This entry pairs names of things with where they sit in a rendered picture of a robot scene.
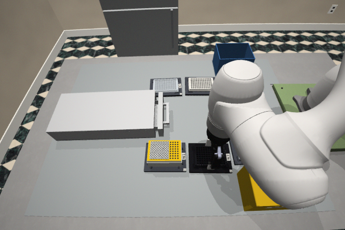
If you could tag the dark blue open-top bin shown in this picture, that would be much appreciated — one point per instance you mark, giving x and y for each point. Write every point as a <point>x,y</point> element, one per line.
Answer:
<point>228,52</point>

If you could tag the yellow open-top bin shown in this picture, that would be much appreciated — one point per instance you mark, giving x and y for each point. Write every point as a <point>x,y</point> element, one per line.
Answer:
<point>253,198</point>

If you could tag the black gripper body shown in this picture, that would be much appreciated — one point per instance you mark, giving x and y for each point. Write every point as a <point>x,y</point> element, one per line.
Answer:
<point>218,142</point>

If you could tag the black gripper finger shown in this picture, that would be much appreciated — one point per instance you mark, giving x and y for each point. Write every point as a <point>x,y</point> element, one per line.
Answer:
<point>208,142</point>
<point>216,158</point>

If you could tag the black multiwell plate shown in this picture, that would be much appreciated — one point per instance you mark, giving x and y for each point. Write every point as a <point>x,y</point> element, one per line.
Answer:
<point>202,154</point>

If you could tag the light grey bench mat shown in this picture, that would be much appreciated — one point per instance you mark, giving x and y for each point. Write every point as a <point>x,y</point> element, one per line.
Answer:
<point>106,178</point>

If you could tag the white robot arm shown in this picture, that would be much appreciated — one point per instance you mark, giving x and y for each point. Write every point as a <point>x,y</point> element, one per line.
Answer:
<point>285,153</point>

